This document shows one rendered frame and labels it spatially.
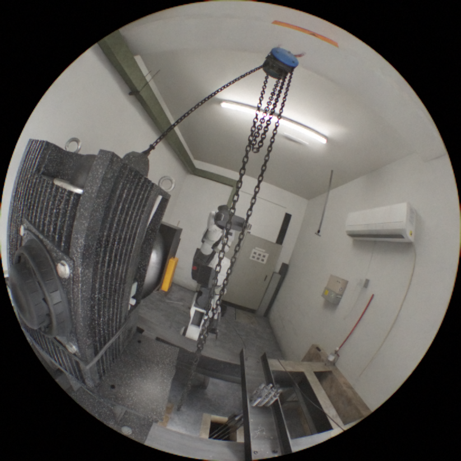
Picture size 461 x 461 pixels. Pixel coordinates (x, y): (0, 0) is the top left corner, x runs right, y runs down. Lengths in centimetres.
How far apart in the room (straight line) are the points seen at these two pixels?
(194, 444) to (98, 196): 95
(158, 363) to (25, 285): 61
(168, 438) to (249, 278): 310
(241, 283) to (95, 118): 348
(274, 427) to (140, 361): 77
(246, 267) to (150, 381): 294
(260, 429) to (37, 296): 104
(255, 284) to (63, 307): 332
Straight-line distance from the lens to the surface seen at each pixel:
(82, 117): 165
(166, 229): 82
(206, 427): 170
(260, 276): 343
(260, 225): 354
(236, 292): 349
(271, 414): 114
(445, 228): 157
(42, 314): 45
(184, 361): 149
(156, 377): 77
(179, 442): 92
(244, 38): 131
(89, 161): 37
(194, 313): 145
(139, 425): 91
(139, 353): 84
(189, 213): 364
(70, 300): 40
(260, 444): 103
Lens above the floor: 155
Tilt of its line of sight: 1 degrees up
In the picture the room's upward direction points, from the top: 20 degrees clockwise
